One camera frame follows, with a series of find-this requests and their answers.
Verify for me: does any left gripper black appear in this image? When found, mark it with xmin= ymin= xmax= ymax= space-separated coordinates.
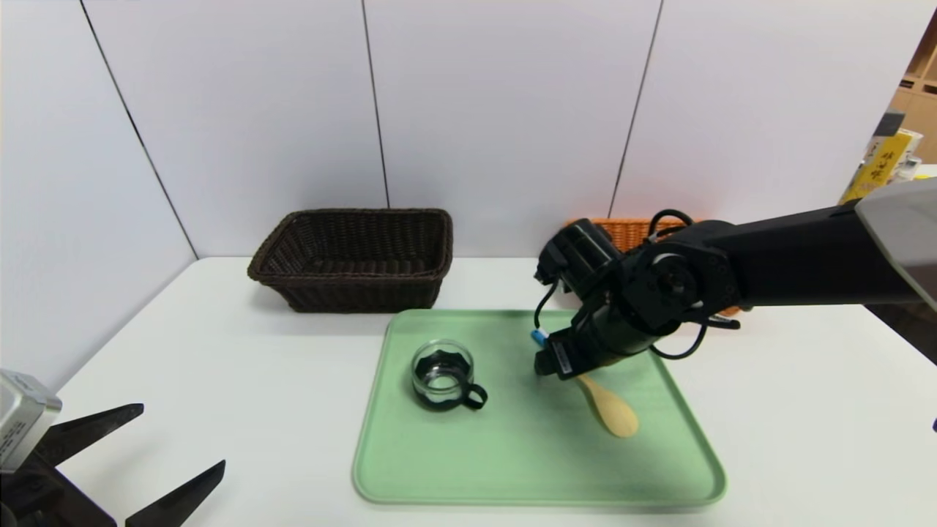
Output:
xmin=0 ymin=403 xmax=227 ymax=527

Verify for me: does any tan spoon blue handle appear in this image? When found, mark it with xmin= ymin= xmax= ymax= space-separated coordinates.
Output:
xmin=530 ymin=329 xmax=640 ymax=439

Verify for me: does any dark brown wicker basket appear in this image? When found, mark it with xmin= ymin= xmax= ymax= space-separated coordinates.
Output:
xmin=247 ymin=209 xmax=454 ymax=314

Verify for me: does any orange wicker basket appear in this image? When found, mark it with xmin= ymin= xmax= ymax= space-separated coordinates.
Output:
xmin=567 ymin=217 xmax=742 ymax=317

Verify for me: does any glass cup black holder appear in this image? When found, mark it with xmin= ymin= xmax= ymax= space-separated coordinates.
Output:
xmin=410 ymin=339 xmax=488 ymax=412

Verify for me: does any light green plastic tray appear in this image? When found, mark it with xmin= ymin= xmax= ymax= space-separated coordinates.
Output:
xmin=351 ymin=308 xmax=728 ymax=507

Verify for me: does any yellow printed carton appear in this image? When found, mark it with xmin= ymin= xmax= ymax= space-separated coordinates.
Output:
xmin=842 ymin=130 xmax=914 ymax=204

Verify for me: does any wooden shelf unit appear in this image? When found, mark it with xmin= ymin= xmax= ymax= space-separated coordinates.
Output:
xmin=886 ymin=15 xmax=937 ymax=163

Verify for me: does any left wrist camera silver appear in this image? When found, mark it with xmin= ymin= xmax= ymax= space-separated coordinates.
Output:
xmin=0 ymin=370 xmax=63 ymax=473

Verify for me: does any thin black cable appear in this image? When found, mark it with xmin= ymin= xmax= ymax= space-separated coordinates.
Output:
xmin=648 ymin=315 xmax=742 ymax=361

